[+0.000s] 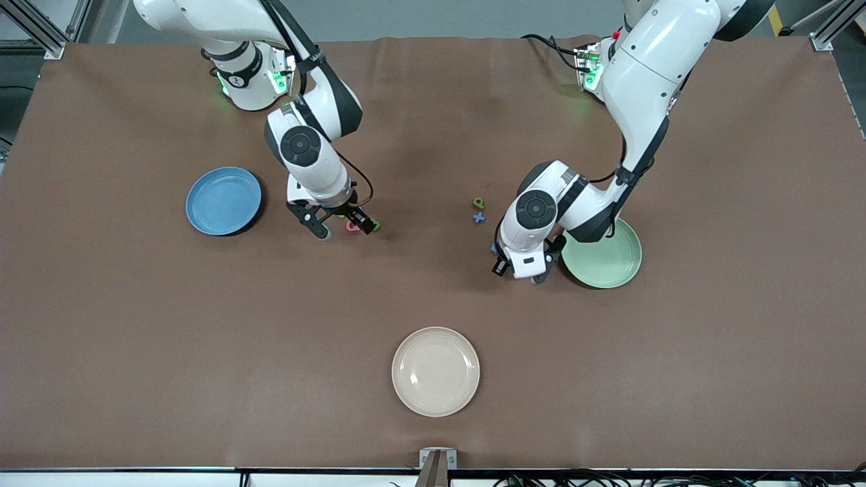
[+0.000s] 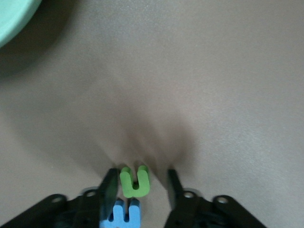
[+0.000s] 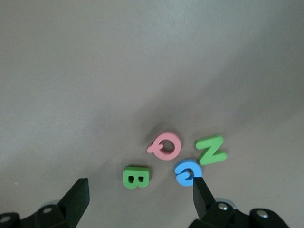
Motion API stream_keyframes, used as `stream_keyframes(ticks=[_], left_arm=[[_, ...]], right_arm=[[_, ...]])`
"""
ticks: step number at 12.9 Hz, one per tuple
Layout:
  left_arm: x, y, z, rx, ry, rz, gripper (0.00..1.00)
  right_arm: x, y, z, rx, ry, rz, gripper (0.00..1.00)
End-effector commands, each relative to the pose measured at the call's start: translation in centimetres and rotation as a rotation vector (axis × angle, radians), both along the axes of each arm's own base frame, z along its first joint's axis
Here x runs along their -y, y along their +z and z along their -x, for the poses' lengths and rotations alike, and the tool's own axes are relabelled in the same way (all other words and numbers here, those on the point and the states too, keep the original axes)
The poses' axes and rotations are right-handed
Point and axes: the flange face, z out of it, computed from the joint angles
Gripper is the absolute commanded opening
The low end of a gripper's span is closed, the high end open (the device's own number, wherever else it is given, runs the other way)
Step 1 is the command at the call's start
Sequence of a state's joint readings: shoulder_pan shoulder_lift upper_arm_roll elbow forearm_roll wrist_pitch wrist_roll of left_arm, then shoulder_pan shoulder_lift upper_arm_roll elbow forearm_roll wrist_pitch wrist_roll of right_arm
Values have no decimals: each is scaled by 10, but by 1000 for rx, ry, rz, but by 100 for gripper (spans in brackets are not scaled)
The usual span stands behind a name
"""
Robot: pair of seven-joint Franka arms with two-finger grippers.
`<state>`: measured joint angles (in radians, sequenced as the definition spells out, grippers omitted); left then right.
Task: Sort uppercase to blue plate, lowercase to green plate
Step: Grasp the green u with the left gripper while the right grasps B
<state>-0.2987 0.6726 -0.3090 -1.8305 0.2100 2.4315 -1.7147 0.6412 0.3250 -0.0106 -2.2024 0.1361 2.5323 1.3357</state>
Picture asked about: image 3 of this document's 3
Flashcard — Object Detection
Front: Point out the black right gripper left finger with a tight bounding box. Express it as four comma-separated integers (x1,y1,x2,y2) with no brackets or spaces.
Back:
0,178,90,228

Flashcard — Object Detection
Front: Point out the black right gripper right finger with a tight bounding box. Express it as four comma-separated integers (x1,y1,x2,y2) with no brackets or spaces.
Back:
189,177,290,228

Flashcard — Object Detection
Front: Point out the blue foam letter G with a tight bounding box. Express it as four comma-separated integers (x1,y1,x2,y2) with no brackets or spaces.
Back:
173,158,203,187

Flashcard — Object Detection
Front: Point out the green foam letter N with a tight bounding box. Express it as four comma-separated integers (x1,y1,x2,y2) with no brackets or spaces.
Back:
194,134,228,166

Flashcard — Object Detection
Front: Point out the green foam letter B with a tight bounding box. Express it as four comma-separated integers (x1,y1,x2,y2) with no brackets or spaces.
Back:
123,165,150,190

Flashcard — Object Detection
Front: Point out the pink foam letter Q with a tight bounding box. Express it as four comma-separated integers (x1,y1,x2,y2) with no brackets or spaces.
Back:
146,131,183,161

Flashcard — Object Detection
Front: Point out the brown table mat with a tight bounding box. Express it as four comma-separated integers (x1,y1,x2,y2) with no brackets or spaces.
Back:
0,0,304,228

